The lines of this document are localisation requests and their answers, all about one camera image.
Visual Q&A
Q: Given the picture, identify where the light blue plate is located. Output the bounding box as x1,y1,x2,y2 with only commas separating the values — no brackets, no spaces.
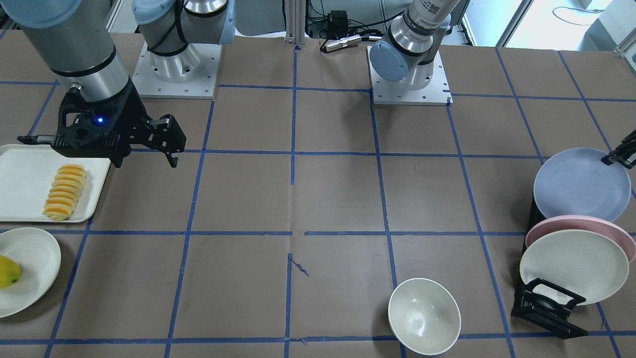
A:
533,147,632,222

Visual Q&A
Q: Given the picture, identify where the black dish rack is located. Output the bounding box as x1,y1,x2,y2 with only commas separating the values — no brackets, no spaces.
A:
511,196,588,340

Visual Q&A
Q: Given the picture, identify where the yellow lemon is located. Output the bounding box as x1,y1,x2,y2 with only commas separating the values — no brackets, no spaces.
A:
0,255,22,289

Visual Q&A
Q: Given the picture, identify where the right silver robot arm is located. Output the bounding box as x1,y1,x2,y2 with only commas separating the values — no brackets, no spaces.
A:
1,0,236,168

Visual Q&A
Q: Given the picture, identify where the aluminium frame post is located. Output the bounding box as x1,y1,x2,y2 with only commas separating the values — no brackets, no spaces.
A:
283,0,307,47

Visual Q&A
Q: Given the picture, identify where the cream bowl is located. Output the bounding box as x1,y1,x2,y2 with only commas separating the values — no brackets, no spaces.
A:
388,278,463,356

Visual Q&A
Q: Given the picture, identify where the cream plate in rack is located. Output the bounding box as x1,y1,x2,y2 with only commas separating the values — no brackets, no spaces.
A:
519,229,630,304

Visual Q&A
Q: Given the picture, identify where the sliced yellow bread loaf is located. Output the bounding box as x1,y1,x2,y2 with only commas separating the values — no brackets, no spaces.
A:
43,164,88,222

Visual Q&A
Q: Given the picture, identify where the white rectangular tray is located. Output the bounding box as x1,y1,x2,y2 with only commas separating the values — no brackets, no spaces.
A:
0,144,111,223

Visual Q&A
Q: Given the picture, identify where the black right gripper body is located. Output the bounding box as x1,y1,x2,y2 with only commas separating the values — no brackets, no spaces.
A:
52,80,152,168

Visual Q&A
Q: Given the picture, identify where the cream round plate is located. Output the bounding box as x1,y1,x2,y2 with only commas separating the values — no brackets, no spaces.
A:
0,227,62,318

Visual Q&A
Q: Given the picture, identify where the pink plate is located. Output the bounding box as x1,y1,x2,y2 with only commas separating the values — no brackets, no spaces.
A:
525,215,636,263

